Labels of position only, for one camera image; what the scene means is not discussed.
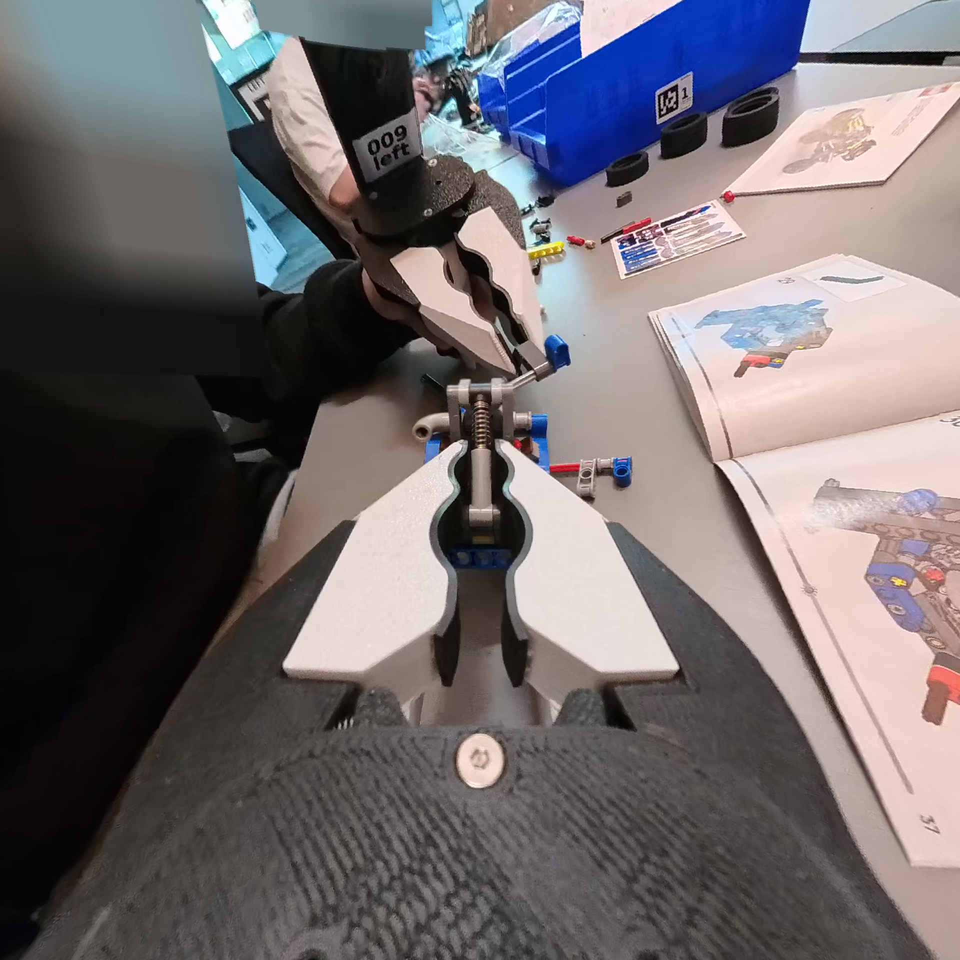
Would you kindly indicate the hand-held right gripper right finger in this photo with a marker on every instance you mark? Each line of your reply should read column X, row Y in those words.
column 592, row 592

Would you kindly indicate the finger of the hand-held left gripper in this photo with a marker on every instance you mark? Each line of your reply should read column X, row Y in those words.
column 506, row 270
column 442, row 300

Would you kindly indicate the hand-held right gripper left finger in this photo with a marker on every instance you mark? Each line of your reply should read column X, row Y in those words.
column 360, row 592

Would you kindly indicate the grey lego connector with blue piece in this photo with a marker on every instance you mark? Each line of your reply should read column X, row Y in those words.
column 556, row 352

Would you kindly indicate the blue grey lego assembly with spring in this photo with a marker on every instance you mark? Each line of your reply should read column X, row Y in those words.
column 480, row 397

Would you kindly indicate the person's left forearm black sleeve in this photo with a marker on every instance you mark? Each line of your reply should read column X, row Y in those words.
column 322, row 330

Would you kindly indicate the yellow lego beam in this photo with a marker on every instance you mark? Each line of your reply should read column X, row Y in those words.
column 545, row 251

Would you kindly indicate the red grey blue lego subassembly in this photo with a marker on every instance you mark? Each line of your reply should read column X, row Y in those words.
column 600, row 472

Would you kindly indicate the long red black lego axle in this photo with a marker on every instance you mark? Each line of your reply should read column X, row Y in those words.
column 626, row 229

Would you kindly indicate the black lego tyre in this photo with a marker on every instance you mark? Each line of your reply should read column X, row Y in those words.
column 684, row 136
column 750, row 116
column 628, row 168

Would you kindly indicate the lego sticker sheet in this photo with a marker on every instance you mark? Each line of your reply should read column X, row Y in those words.
column 675, row 240

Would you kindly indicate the open lego instruction booklet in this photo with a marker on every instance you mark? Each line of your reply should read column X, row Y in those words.
column 840, row 375

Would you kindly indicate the closed thin lego booklet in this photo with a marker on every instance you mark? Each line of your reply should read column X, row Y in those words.
column 847, row 139

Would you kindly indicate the person's left hand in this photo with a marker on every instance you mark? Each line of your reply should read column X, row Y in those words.
column 382, row 307

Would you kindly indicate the clear plastic bag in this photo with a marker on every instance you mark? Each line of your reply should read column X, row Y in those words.
column 525, row 34

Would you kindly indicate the blue plastic bin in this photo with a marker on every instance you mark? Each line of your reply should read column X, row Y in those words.
column 600, row 97

